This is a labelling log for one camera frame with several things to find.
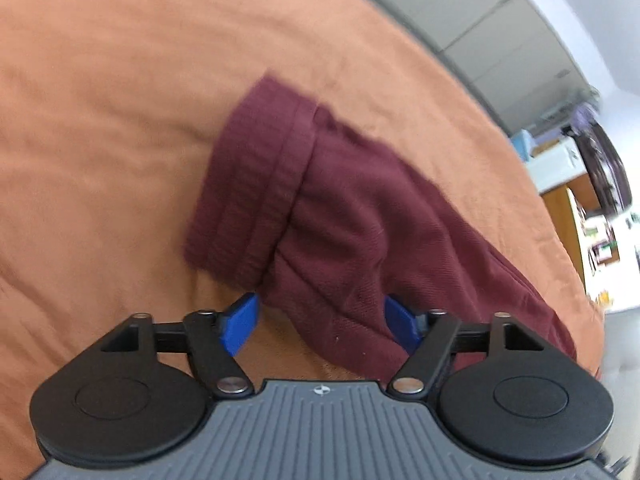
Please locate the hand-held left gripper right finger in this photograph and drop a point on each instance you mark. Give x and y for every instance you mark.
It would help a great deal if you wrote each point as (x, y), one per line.
(400, 322)

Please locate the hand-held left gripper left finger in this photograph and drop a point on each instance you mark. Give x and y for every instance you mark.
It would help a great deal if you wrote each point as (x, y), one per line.
(241, 321)

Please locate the maroon pants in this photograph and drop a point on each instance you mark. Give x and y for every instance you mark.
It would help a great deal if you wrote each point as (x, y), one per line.
(350, 220)

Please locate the wooden desk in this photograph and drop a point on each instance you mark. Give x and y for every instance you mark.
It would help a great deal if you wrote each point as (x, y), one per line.
(567, 220)

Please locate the light blue box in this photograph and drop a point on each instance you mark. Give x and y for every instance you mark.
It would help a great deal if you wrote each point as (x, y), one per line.
(522, 144)

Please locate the white board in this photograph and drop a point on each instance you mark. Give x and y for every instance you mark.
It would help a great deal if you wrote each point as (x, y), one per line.
(555, 162)

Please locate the orange bed blanket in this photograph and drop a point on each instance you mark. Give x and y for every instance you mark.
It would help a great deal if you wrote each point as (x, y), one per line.
(110, 125)

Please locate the dark suitcase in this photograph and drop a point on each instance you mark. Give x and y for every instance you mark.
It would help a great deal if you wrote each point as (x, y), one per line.
(607, 165)

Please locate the beige wardrobe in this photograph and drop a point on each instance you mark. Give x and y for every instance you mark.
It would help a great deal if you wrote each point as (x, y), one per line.
(480, 30)

